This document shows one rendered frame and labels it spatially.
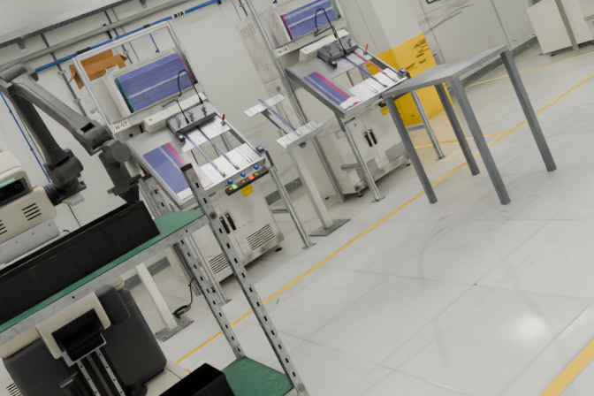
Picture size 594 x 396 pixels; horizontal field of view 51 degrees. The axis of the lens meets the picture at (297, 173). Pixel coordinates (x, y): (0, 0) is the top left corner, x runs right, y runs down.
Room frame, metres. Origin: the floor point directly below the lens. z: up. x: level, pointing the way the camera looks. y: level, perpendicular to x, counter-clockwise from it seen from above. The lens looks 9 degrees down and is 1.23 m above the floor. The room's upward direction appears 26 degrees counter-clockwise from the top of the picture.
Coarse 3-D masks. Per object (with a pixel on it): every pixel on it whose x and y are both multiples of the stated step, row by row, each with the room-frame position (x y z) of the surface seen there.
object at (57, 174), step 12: (12, 72) 2.02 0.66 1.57; (24, 72) 2.03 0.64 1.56; (12, 96) 2.08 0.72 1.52; (24, 108) 2.11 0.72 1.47; (24, 120) 2.13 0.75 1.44; (36, 120) 2.13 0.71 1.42; (36, 132) 2.13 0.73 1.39; (48, 132) 2.16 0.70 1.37; (48, 144) 2.16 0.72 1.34; (48, 156) 2.17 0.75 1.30; (60, 156) 2.19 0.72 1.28; (72, 156) 2.23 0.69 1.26; (48, 168) 2.17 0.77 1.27; (60, 180) 2.18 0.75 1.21
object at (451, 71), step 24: (504, 48) 3.50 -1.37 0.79; (432, 72) 3.81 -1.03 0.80; (456, 72) 3.35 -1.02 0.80; (384, 96) 3.96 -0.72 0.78; (456, 96) 3.37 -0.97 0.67; (528, 96) 3.51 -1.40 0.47; (456, 120) 4.11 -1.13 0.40; (528, 120) 3.53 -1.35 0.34; (408, 144) 3.95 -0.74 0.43; (480, 144) 3.34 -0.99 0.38; (552, 168) 3.50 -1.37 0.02; (432, 192) 3.95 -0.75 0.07; (504, 192) 3.34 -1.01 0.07
